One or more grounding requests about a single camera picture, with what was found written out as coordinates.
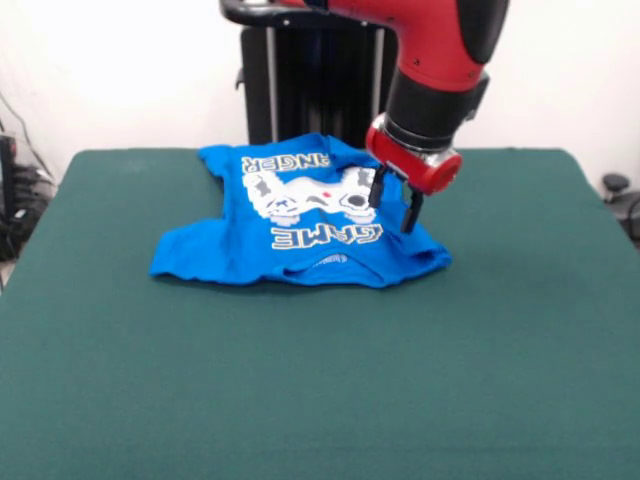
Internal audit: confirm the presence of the blue printed t-shirt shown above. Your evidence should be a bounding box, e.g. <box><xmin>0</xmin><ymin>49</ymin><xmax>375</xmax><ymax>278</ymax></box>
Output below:
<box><xmin>148</xmin><ymin>132</ymin><xmax>453</xmax><ymax>289</ymax></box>

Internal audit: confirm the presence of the black chair part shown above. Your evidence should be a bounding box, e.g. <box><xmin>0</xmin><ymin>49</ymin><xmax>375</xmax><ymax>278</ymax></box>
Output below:
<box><xmin>601</xmin><ymin>172</ymin><xmax>640</xmax><ymax>251</ymax></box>

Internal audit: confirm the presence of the black electronics box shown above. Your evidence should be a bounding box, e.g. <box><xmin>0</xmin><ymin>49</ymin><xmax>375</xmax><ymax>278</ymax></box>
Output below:
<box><xmin>0</xmin><ymin>133</ymin><xmax>20</xmax><ymax>221</ymax></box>

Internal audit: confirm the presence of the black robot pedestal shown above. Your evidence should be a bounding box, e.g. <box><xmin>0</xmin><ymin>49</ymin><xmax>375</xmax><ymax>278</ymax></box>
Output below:
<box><xmin>219</xmin><ymin>0</ymin><xmax>432</xmax><ymax>150</ymax></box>

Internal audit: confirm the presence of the dark green table cloth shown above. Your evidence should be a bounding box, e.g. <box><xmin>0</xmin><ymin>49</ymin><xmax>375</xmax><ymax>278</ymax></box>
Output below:
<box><xmin>0</xmin><ymin>147</ymin><xmax>640</xmax><ymax>480</ymax></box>

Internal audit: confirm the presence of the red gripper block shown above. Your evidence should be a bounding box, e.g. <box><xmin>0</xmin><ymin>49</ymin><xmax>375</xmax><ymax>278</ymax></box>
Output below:
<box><xmin>365</xmin><ymin>113</ymin><xmax>463</xmax><ymax>235</ymax></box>

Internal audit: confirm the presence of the black cable bundle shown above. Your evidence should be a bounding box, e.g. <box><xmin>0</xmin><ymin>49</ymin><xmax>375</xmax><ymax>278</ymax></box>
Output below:
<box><xmin>0</xmin><ymin>89</ymin><xmax>59</xmax><ymax>264</ymax></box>

